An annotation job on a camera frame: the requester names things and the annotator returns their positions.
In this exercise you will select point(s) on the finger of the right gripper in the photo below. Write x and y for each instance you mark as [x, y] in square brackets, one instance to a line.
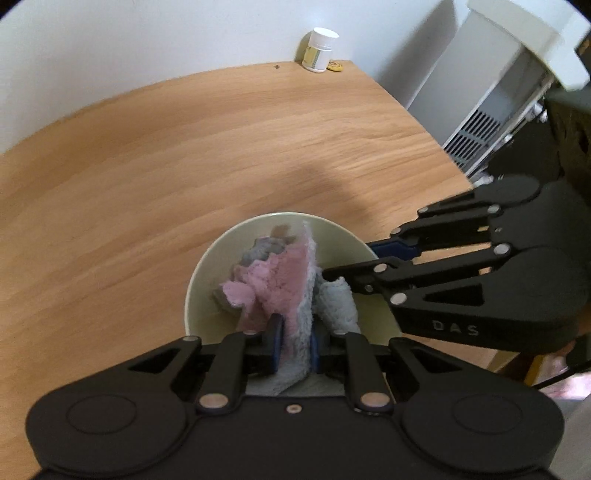
[437, 232]
[388, 267]

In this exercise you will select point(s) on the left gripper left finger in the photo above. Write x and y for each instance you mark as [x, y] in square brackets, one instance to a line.
[239, 356]

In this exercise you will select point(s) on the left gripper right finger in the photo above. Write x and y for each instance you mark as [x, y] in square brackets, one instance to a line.
[349, 358]

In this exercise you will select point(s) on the pale yellow bowl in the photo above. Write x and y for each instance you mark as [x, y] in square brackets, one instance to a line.
[206, 318]

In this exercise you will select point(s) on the grey and pink cloth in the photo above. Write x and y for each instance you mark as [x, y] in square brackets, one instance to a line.
[280, 275]

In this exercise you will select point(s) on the white radiator heater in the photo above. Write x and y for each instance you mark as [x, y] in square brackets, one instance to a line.
[522, 49]

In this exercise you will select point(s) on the small yellow round object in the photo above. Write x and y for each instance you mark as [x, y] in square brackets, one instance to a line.
[335, 66]

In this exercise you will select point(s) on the white small pill bottle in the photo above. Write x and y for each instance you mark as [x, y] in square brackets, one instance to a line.
[318, 52]

